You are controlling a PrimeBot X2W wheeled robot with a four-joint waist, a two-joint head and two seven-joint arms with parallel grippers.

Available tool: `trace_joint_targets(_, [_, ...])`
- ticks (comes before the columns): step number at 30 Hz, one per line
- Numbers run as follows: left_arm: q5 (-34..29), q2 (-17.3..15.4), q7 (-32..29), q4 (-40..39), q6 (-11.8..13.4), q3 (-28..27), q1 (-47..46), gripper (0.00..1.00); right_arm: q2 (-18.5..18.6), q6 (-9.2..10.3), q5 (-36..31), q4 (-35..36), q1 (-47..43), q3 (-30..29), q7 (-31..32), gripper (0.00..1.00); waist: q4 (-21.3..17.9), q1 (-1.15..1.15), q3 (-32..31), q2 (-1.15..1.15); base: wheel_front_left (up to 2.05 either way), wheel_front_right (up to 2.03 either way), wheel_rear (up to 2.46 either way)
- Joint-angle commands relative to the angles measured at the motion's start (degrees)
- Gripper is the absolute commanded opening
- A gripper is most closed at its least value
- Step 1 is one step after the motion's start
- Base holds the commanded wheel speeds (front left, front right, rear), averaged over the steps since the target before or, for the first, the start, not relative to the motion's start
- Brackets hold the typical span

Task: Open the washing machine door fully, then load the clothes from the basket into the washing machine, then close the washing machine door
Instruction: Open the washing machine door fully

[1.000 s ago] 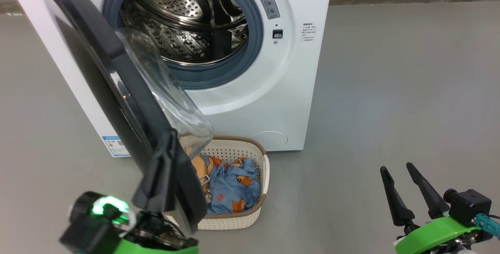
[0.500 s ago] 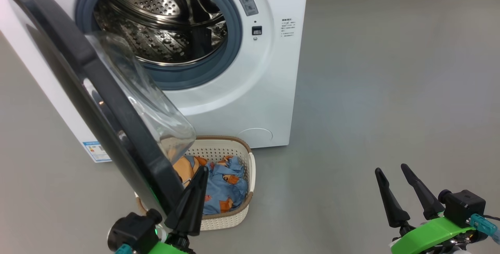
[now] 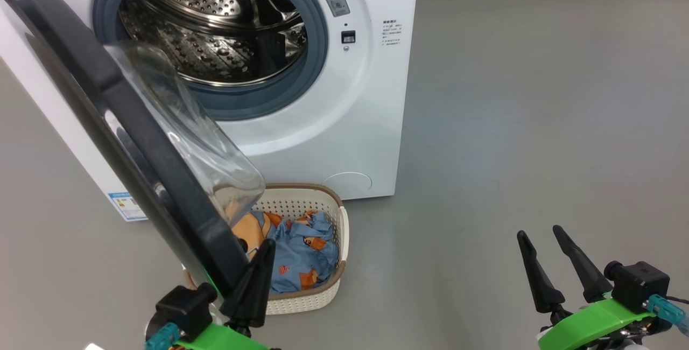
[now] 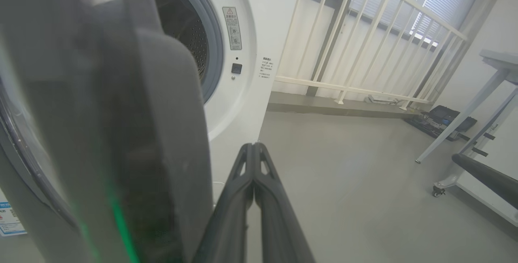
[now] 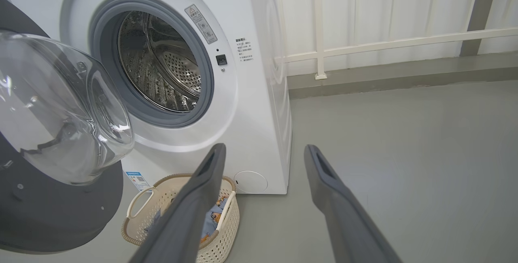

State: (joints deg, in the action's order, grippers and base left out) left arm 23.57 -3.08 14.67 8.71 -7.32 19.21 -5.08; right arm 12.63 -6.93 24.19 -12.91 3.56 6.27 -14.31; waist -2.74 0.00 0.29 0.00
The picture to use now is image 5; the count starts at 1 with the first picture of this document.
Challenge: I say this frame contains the blue cartoon pyjama trousers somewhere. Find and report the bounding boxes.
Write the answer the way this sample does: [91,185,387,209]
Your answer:
[200,197,228,244]

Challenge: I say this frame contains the cream perforated laundry basket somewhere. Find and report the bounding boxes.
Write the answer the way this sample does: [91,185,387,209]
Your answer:
[121,173,240,263]

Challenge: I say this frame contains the grey vertical post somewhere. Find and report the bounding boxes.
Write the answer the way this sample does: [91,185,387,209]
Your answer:
[460,0,501,57]

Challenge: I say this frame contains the round black glass washer door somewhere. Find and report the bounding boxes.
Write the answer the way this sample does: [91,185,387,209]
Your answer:
[0,0,135,254]

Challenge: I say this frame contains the black printed text label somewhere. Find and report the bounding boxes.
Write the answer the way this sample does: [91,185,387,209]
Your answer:
[236,38,254,62]

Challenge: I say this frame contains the white front-load washing machine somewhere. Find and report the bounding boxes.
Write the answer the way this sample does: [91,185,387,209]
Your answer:
[0,0,293,195]

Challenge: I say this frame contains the white metal railing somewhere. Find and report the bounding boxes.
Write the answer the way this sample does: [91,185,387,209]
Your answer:
[274,0,518,80]

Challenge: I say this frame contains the blue energy label sticker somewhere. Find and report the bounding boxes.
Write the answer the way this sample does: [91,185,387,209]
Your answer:
[125,171,151,192]

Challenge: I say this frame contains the grey warning sticker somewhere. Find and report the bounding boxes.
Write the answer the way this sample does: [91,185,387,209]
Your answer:
[185,4,218,45]

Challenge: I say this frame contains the round white filter cover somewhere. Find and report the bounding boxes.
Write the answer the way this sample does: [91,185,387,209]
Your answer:
[234,170,268,194]

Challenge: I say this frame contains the perforated steel washer drum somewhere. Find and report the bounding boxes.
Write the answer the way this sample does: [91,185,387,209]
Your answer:
[118,11,202,112]

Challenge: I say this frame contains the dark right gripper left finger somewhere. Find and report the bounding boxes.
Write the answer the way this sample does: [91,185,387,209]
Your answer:
[129,143,226,263]

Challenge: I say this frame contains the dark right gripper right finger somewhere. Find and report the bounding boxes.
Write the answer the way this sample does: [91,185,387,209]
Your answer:
[304,145,403,263]

